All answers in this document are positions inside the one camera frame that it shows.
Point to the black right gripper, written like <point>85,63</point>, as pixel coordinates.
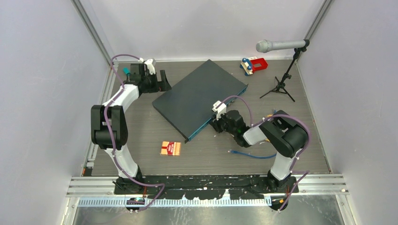
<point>217,123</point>

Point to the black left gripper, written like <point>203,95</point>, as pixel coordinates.
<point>164,86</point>

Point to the dark network switch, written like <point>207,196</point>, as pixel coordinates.
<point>188,105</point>

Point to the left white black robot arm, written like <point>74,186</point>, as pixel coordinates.
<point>108,122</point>

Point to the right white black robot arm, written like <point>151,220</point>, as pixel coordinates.
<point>288,135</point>

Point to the teal plastic block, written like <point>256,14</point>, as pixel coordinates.
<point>126,71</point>

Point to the red and gold card box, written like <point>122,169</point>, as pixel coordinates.
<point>170,148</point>

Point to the red white blue toy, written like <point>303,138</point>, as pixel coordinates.
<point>253,64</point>

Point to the black microphone tripod stand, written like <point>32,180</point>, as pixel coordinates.
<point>280,87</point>

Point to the grey microphone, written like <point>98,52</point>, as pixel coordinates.
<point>265,46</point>

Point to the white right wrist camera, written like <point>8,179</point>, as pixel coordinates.
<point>219,108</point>

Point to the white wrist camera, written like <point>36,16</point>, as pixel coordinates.
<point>219,108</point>
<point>150,66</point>

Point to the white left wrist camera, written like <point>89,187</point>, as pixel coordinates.
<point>150,66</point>

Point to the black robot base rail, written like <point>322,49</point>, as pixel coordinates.
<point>205,187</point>

